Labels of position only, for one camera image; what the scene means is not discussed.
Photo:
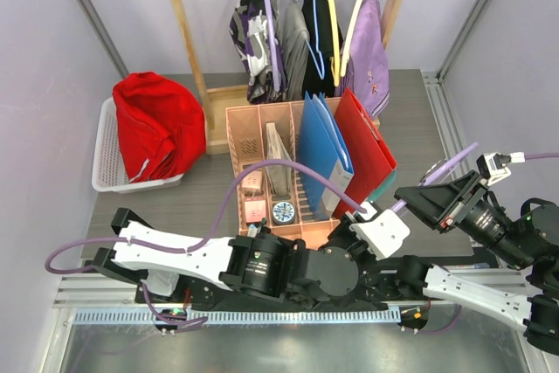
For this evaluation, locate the white slotted cable duct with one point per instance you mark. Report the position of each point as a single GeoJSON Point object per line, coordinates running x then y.
{"type": "Point", "coordinates": [142, 316]}

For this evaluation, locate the purple camouflage garment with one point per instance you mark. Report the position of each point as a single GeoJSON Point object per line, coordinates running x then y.
{"type": "Point", "coordinates": [248, 29]}

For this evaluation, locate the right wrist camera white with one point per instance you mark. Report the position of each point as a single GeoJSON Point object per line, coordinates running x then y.
{"type": "Point", "coordinates": [493, 167]}

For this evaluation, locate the pink desk organizer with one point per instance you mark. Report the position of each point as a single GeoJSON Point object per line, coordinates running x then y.
{"type": "Point", "coordinates": [246, 134]}

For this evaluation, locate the lilac hanger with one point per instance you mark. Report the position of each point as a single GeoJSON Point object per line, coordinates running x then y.
{"type": "Point", "coordinates": [440, 170]}
{"type": "Point", "coordinates": [273, 47]}

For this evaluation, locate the pink socket cube lower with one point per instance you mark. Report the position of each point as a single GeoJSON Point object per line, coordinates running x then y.
{"type": "Point", "coordinates": [254, 210]}

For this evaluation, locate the pens in organizer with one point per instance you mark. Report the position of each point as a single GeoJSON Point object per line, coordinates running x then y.
{"type": "Point", "coordinates": [257, 228]}

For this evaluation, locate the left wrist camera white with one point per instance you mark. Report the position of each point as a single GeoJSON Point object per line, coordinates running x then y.
{"type": "Point", "coordinates": [383, 231]}

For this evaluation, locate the pink socket cube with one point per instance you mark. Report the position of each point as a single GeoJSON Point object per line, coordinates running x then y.
{"type": "Point", "coordinates": [252, 183]}
{"type": "Point", "coordinates": [254, 210]}

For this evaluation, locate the blue file folder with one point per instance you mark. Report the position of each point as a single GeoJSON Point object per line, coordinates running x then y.
{"type": "Point", "coordinates": [321, 148]}

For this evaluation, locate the round patterned tin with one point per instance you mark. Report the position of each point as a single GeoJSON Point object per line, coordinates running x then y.
{"type": "Point", "coordinates": [283, 213]}

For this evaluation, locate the pink socket cube upper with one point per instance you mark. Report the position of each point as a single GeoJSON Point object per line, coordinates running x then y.
{"type": "Point", "coordinates": [252, 183]}

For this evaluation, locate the cream yellow hanger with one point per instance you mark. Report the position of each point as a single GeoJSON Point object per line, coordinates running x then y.
{"type": "Point", "coordinates": [337, 37]}

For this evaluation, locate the red trousers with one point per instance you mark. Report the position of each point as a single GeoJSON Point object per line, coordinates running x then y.
{"type": "Point", "coordinates": [160, 127]}

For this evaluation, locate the white plastic basket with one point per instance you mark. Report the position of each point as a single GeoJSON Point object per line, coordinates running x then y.
{"type": "Point", "coordinates": [109, 174]}

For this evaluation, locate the red file folder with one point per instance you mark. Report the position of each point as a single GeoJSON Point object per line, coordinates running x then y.
{"type": "Point", "coordinates": [370, 156]}

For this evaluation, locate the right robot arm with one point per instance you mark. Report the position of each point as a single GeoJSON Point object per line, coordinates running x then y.
{"type": "Point", "coordinates": [528, 244]}

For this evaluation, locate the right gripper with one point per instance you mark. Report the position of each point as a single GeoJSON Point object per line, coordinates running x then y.
{"type": "Point", "coordinates": [431, 203]}

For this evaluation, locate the lilac purple garment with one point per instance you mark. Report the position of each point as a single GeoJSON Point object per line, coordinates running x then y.
{"type": "Point", "coordinates": [367, 72]}

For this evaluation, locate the black garment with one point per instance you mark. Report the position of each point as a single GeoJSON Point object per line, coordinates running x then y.
{"type": "Point", "coordinates": [312, 84]}

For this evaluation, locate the beige book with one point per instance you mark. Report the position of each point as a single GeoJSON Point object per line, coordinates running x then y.
{"type": "Point", "coordinates": [278, 175]}

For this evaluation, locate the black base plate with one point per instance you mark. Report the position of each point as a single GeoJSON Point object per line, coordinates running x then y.
{"type": "Point", "coordinates": [376, 287]}

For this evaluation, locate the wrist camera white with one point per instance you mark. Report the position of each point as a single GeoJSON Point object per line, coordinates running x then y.
{"type": "Point", "coordinates": [383, 231]}
{"type": "Point", "coordinates": [493, 167]}

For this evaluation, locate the blue hanger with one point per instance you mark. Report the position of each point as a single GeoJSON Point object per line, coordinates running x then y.
{"type": "Point", "coordinates": [316, 53]}

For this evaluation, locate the teal folder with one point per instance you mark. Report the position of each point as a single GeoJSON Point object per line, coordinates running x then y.
{"type": "Point", "coordinates": [385, 184]}

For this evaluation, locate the grey garment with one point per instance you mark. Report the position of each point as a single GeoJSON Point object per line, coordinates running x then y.
{"type": "Point", "coordinates": [294, 40]}

